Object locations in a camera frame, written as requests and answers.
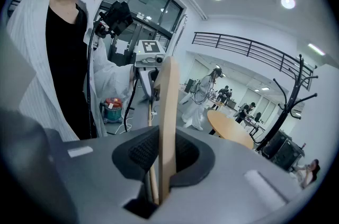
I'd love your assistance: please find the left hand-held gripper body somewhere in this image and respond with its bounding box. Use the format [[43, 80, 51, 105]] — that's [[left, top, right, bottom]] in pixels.
[[133, 39, 167, 71]]

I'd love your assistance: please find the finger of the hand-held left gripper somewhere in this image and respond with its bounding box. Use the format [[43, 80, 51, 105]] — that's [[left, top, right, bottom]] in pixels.
[[138, 70, 155, 101]]

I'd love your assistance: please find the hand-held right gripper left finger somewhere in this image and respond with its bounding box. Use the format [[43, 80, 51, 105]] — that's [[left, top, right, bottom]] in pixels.
[[44, 125, 160, 224]]

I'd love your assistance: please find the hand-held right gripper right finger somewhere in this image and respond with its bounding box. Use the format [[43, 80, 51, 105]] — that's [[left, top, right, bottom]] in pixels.
[[153, 127, 302, 224]]

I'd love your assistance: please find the wooden hanger with metal hook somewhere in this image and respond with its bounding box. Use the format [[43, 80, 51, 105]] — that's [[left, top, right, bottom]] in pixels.
[[147, 14, 189, 205]]

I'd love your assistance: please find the person's left forearm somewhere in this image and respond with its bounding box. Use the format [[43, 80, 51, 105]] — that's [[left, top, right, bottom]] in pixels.
[[91, 58, 136, 105]]

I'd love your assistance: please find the red and green vacuum cleaner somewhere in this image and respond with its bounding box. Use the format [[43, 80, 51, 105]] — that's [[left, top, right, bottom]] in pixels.
[[101, 97, 124, 125]]

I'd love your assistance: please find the large dark-framed window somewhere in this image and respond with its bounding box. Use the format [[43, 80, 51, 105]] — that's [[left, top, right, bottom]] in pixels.
[[102, 0, 185, 65]]

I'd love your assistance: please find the round wooden table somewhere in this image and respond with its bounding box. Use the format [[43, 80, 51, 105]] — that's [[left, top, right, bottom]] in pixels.
[[207, 110, 255, 150]]

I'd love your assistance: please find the black equipment crate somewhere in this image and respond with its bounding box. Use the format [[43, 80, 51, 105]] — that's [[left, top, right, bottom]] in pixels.
[[261, 129, 306, 171]]

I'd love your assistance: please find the person's torso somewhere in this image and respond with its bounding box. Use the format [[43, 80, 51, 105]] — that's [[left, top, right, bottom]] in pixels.
[[6, 0, 112, 142]]

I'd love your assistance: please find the black balcony railing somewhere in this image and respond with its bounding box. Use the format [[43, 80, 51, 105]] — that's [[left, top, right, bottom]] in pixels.
[[191, 31, 315, 91]]

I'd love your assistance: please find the black coat rack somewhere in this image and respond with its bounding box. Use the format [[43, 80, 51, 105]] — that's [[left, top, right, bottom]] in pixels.
[[255, 53, 319, 158]]

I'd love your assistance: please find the white cable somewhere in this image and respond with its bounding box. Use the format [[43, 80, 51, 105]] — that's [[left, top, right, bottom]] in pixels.
[[115, 116, 133, 136]]

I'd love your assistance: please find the black chest-mounted camera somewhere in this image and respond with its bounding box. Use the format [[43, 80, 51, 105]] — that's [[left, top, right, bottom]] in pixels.
[[98, 0, 134, 39]]

